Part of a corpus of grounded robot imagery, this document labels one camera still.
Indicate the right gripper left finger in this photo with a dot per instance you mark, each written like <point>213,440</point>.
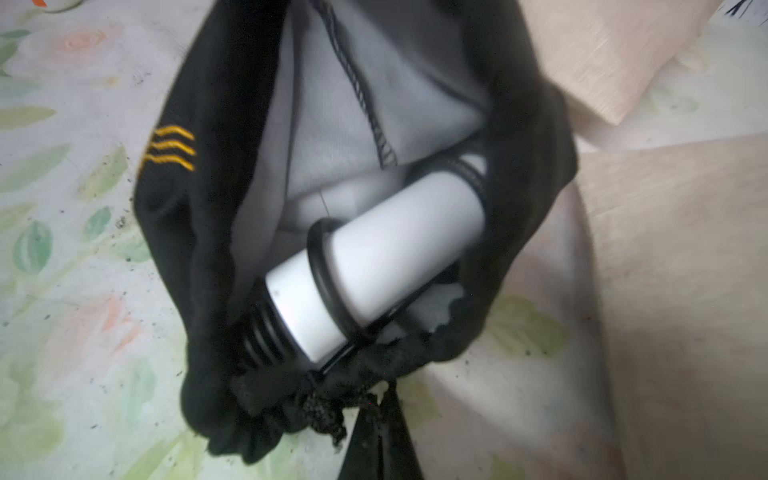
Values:
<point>362,459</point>

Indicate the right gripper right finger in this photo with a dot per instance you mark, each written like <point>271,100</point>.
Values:
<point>397,458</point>

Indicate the white hair dryer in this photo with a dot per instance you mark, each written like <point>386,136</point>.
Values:
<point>373,244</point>

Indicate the black hair dryer pouch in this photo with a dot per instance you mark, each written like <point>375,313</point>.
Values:
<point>278,101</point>

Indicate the beige cloth bag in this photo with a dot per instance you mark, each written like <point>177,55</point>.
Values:
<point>604,54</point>
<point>680,244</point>

